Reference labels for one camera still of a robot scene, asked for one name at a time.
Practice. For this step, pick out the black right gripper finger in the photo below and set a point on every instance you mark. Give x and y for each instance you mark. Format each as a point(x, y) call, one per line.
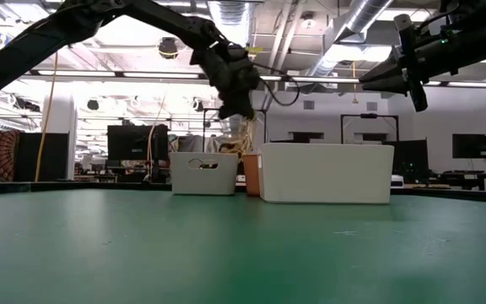
point(384, 72)
point(386, 87)

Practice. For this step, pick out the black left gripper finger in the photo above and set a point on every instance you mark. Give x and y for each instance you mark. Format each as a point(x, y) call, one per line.
point(228, 107)
point(246, 105)

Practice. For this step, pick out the clear plastic bin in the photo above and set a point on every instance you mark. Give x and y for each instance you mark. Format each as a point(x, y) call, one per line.
point(203, 179)

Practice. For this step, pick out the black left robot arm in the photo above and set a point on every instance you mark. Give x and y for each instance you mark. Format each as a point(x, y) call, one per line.
point(23, 52)

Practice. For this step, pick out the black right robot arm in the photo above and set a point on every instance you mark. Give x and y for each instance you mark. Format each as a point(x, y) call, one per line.
point(479, 46)

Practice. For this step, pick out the black ceiling dome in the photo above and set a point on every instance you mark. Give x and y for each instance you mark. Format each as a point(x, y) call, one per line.
point(168, 48)

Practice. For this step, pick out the orange plastic basket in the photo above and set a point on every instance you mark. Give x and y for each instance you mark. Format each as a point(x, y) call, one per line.
point(251, 175)

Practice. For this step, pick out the long ceiling light strip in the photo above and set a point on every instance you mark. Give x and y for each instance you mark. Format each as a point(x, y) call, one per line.
point(158, 75)

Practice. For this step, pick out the dark desk monitor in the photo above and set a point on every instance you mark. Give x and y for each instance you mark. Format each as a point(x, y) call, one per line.
point(412, 158)

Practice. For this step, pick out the small white device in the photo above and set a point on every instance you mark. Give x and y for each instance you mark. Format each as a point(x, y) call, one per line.
point(397, 181)

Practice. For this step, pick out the black monitor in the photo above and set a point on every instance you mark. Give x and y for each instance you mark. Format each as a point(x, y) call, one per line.
point(135, 142)

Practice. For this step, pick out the large white upturned basket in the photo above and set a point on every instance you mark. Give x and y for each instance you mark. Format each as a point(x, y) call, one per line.
point(325, 173)

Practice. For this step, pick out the green table mat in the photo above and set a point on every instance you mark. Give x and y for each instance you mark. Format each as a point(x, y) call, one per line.
point(226, 253)

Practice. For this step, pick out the black panel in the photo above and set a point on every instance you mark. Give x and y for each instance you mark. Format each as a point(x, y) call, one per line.
point(42, 156)

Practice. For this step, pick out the patterned cloth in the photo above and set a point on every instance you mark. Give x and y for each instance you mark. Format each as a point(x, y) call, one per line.
point(7, 154)

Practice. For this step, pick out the ribbed silver ceiling duct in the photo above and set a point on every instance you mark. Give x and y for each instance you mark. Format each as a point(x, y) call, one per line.
point(231, 12)

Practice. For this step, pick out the smooth silver ceiling duct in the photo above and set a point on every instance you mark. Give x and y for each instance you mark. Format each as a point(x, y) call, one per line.
point(352, 25)

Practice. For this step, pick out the wall mounted dark screen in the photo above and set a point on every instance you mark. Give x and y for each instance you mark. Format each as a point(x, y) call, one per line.
point(471, 146)

